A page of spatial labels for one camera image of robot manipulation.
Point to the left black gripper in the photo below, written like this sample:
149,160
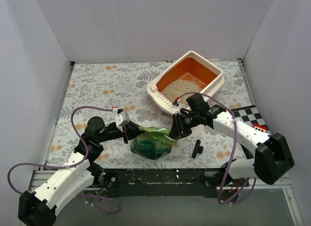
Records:
125,134

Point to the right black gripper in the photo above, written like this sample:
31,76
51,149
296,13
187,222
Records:
181,125

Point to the green litter bag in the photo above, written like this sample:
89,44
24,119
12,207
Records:
153,143

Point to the black bag clip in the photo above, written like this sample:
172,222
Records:
198,149

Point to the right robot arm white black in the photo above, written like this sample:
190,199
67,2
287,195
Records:
272,157

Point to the cat litter granules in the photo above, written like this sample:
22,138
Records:
179,87

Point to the white orange litter box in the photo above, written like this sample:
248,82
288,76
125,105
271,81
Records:
192,67

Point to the checkerboard calibration board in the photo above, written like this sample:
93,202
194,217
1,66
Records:
251,116

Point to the red white small block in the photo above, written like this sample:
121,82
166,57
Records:
260,128

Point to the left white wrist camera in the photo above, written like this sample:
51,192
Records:
121,118

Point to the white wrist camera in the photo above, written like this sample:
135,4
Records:
177,106
121,118

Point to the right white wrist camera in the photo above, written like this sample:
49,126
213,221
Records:
177,106

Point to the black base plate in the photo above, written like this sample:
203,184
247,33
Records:
113,183

